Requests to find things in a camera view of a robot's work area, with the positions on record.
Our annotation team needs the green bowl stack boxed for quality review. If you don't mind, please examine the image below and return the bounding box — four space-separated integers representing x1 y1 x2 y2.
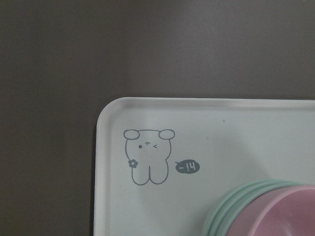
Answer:
201 179 301 236

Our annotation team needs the small pink bowl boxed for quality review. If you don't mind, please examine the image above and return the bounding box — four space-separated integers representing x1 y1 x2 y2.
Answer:
227 185 315 236

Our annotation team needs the cream rabbit tray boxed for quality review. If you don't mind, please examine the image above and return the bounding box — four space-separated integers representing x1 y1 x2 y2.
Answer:
94 98 315 236

